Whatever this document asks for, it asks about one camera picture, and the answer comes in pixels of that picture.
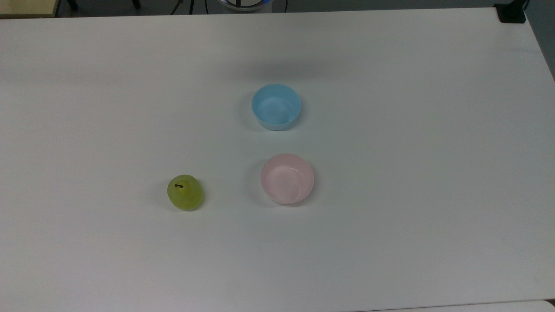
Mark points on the black table clamp mount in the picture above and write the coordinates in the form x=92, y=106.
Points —
x=511, y=14

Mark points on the black chair leg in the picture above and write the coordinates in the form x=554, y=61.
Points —
x=136, y=3
x=72, y=4

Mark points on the light wooden table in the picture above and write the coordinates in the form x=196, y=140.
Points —
x=26, y=8

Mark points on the pink plastic bowl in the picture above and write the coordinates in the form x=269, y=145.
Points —
x=287, y=180

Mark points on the light blue plastic bowl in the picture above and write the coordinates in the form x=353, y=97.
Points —
x=276, y=108

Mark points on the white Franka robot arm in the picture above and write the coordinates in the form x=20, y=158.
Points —
x=245, y=5

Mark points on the green pear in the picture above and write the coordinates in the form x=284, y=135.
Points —
x=186, y=197

